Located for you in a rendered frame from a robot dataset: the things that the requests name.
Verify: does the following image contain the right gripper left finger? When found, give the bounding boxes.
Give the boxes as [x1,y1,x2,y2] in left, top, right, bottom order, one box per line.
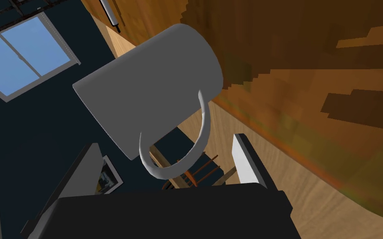
[47,142,105,206]

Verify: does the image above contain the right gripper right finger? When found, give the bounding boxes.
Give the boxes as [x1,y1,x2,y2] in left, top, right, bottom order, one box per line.
[232,133,268,190]

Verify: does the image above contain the white framed picture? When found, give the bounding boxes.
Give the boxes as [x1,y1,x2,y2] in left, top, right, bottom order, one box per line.
[95,155,124,195]

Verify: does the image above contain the brown wooden chair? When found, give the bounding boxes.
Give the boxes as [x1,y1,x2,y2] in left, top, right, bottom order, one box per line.
[161,152,219,190]

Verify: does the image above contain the brown wooden table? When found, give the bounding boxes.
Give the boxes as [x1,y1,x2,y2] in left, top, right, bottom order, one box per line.
[80,0,383,239]

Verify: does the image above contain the grey mug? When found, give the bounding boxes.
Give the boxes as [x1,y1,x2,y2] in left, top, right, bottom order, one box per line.
[72,23,224,180]

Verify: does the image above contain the white framed window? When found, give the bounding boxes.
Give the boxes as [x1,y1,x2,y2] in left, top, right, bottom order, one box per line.
[0,11,81,103]

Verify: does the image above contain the grey rod with black tip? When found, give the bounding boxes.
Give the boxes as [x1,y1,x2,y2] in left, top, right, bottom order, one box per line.
[99,0,122,34]

